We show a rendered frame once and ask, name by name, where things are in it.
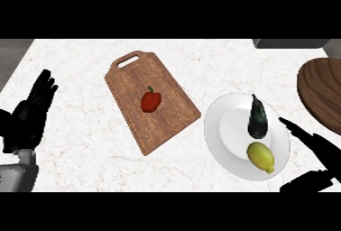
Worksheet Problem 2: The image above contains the dark grey appliance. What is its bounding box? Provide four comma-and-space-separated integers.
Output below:
252, 39, 332, 50

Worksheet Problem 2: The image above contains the dark eggplant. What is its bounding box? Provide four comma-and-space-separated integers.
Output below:
246, 93, 268, 140

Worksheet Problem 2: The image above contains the brown wooden bowl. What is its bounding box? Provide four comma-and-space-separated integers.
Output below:
295, 57, 341, 136

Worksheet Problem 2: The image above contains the brown wooden cutting board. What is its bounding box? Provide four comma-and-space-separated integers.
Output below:
103, 50, 202, 157

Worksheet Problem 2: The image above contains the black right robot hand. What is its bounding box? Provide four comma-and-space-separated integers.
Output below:
277, 116, 341, 193

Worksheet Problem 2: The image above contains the red bell pepper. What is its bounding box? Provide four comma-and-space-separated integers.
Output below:
140, 86, 162, 114

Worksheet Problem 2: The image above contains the white plate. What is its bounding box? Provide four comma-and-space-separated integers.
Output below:
202, 92, 292, 181

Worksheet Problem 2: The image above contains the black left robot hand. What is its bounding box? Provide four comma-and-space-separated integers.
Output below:
0, 69, 60, 154

